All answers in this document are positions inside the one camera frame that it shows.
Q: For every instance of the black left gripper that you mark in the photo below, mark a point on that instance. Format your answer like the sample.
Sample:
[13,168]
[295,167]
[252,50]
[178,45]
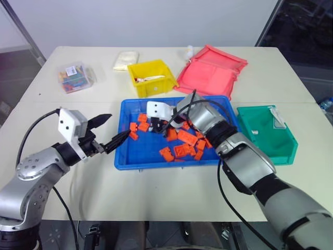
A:
[89,147]

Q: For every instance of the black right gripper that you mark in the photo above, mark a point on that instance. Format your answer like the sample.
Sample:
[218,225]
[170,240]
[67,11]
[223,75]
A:
[159,122]

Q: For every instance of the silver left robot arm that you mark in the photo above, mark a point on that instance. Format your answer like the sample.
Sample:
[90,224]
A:
[28,182]

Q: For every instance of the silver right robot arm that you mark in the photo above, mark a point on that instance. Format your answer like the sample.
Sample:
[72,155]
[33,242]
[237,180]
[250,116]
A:
[249,166]

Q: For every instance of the blue plastic bin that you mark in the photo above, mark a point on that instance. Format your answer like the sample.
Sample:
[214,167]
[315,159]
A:
[145,153]

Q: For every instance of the yellow plastic bin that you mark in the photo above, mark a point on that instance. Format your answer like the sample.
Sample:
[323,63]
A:
[153,86]

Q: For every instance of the cream item in yellow bin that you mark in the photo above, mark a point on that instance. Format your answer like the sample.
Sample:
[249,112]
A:
[152,77]

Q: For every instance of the green plastic bin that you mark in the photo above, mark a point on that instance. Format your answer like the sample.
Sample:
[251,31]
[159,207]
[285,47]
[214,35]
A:
[270,140]

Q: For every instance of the large orange battery block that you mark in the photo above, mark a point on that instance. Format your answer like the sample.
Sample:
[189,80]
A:
[184,151]
[187,137]

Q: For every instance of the clear box of colourful pieces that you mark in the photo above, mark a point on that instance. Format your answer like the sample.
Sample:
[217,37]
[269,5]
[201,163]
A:
[76,76]

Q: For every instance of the white plastic bag pack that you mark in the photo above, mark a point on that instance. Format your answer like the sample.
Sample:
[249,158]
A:
[125,60]

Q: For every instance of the red fabric folding tray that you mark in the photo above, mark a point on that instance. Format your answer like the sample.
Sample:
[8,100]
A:
[210,73]

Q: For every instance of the small white crumpled object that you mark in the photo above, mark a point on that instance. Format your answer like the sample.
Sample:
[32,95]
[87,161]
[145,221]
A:
[189,51]

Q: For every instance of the clear label sleeve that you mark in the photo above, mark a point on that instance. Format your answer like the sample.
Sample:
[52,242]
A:
[277,118]

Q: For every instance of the clear water bottle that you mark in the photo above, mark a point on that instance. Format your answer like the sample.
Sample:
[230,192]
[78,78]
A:
[326,102]

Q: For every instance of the dark window pane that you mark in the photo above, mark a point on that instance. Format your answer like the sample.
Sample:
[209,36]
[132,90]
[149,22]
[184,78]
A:
[304,28]

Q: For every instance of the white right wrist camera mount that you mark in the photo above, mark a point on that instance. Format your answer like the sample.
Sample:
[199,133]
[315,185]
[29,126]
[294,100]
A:
[158,109]

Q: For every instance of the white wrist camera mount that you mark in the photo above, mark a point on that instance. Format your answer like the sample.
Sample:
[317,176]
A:
[158,109]
[68,124]

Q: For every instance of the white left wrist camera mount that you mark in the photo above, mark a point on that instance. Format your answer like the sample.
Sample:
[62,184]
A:
[68,124]

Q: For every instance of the black bracket under table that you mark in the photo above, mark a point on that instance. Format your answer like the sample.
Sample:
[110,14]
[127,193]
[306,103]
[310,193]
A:
[91,234]

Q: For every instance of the grey metal frame post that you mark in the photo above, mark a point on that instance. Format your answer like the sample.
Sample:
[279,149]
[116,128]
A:
[26,28]

